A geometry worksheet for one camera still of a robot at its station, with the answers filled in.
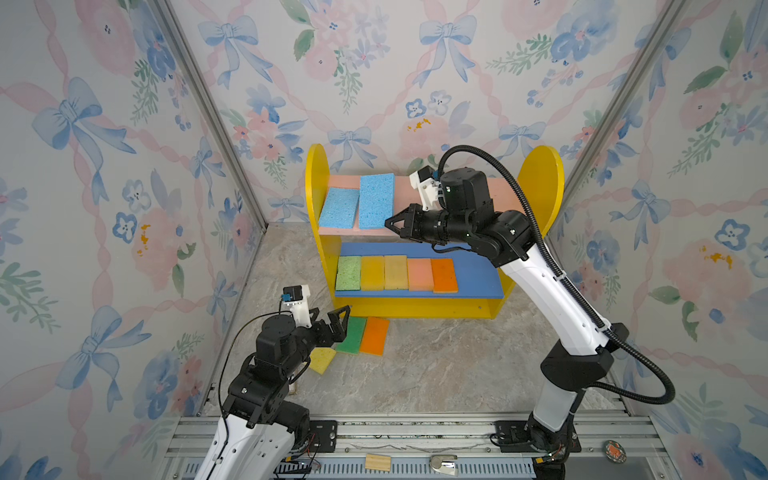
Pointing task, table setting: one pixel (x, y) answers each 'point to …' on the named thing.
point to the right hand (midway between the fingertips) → (385, 220)
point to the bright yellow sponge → (372, 273)
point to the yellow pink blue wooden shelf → (480, 285)
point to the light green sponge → (348, 273)
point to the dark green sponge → (354, 335)
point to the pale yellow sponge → (396, 272)
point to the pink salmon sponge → (420, 274)
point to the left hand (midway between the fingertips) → (334, 307)
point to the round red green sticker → (615, 452)
